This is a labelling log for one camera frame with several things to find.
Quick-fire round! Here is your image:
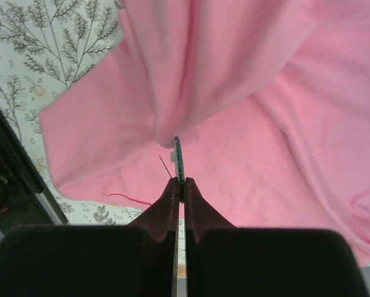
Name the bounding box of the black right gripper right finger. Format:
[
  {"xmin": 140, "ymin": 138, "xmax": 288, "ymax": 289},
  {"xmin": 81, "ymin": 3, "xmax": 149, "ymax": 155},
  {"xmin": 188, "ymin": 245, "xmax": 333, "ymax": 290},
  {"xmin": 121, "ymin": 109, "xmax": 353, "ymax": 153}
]
[{"xmin": 184, "ymin": 178, "xmax": 369, "ymax": 296}]

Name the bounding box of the round blue yellow brooch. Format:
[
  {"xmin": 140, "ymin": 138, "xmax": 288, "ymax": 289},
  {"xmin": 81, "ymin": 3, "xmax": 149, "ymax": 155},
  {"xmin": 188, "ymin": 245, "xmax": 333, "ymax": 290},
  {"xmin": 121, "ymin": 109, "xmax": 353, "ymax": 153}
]
[{"xmin": 170, "ymin": 136, "xmax": 186, "ymax": 186}]

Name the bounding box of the pink t-shirt garment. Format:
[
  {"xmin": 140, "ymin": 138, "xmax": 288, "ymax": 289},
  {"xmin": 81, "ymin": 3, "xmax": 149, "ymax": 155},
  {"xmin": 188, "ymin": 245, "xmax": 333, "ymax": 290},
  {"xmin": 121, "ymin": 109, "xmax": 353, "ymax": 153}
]
[{"xmin": 40, "ymin": 1, "xmax": 370, "ymax": 265}]

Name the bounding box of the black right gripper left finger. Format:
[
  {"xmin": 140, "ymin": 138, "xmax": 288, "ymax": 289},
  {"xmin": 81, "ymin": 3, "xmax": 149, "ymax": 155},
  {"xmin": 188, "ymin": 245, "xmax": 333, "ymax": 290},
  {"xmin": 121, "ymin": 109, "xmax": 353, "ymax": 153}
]
[{"xmin": 0, "ymin": 178, "xmax": 179, "ymax": 296}]

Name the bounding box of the floral patterned table mat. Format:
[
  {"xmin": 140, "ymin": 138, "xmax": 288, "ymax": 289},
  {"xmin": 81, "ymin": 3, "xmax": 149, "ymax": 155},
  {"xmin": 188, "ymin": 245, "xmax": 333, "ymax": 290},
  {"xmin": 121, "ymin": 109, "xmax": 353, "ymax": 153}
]
[{"xmin": 0, "ymin": 0, "xmax": 140, "ymax": 225}]

